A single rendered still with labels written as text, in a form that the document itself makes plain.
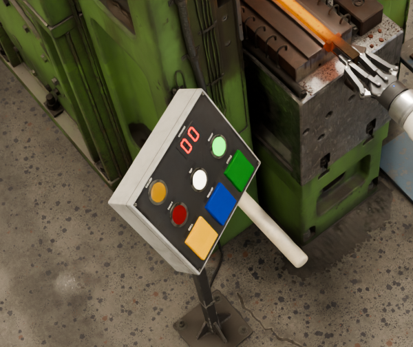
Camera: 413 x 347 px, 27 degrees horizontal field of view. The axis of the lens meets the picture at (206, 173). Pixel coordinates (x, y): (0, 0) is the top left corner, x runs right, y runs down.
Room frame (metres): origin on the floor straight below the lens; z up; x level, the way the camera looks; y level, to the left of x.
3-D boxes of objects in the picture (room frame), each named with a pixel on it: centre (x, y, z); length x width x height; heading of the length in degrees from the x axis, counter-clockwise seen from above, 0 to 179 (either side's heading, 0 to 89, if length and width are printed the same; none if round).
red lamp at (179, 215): (0.95, 0.08, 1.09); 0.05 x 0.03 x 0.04; 118
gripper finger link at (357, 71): (1.29, -0.45, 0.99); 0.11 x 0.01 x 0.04; 33
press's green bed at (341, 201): (1.63, -0.32, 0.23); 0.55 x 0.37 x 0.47; 28
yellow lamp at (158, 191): (0.97, 0.11, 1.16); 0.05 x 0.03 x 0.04; 118
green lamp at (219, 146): (1.10, -0.04, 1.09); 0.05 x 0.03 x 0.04; 118
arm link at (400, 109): (1.17, -0.53, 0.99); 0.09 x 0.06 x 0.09; 118
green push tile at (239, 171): (1.08, -0.08, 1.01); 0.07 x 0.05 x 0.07; 143
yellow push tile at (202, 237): (0.92, 0.04, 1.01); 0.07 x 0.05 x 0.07; 143
